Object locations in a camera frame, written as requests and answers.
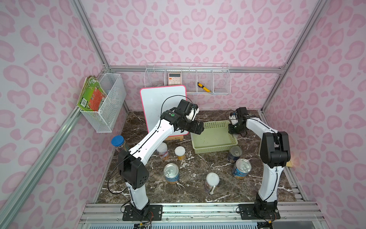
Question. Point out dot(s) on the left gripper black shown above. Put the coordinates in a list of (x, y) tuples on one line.
[(193, 127)]

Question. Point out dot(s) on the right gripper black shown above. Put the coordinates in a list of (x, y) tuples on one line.
[(234, 128)]

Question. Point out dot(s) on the green plastic basket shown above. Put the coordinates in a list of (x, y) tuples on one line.
[(214, 138)]

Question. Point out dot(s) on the dark navy tin can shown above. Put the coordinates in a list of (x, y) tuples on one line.
[(234, 154)]

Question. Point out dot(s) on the small yellow white-lid can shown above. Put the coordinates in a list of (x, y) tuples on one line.
[(180, 152)]

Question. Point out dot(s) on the blue tin can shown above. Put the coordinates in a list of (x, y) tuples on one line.
[(171, 173), (241, 168)]

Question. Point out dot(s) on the red white lidded can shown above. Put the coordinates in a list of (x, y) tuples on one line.
[(162, 151)]

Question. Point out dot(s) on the yellow can white lid spoon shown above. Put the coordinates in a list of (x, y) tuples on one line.
[(211, 182)]

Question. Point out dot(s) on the blue lid pencil jar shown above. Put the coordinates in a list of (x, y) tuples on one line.
[(120, 144)]

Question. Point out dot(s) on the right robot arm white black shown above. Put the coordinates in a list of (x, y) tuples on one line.
[(274, 152)]

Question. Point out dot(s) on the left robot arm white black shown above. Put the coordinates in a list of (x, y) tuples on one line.
[(132, 164)]

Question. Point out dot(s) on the wooden whiteboard stand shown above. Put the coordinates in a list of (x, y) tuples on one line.
[(178, 137)]

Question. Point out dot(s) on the yellow black utility knife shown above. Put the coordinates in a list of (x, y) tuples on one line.
[(203, 87)]

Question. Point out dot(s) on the pink framed whiteboard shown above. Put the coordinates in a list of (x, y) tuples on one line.
[(159, 99)]

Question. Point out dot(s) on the white pink calculator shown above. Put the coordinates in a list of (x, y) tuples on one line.
[(174, 78)]

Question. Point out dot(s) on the green red booklet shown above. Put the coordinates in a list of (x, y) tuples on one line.
[(92, 96)]

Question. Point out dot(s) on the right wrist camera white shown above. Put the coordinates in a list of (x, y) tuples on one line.
[(233, 118)]

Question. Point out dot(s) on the white wire wall shelf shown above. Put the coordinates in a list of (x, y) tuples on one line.
[(217, 78)]

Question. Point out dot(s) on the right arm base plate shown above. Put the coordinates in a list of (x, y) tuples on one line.
[(258, 211)]

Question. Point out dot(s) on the white mesh wall basket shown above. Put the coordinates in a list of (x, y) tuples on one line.
[(104, 120)]

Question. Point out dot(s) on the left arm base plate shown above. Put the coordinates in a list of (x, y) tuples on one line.
[(149, 213)]

